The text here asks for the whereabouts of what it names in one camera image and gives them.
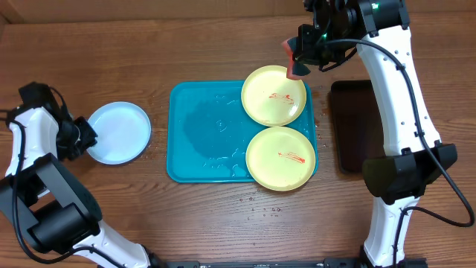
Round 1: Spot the light blue plate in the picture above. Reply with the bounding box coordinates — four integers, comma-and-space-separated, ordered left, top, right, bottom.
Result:
87, 101, 152, 165

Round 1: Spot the red black sponge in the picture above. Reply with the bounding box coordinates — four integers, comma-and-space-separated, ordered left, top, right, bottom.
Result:
281, 37, 311, 80

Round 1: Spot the yellow-green plate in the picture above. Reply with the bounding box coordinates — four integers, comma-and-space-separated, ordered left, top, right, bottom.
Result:
241, 66, 307, 127
245, 127, 317, 191

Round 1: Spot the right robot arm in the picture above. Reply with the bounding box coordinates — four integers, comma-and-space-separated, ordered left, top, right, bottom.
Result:
285, 1, 457, 267

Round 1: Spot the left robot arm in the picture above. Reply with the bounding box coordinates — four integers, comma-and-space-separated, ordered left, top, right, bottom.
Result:
1, 82, 167, 268

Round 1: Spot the black rectangular tray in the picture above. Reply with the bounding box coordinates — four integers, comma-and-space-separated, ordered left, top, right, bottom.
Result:
329, 80, 385, 173

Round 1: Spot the teal plastic tray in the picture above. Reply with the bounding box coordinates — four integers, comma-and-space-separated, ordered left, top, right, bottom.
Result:
166, 80, 319, 185

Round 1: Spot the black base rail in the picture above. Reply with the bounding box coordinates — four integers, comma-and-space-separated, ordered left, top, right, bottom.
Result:
97, 256, 428, 268

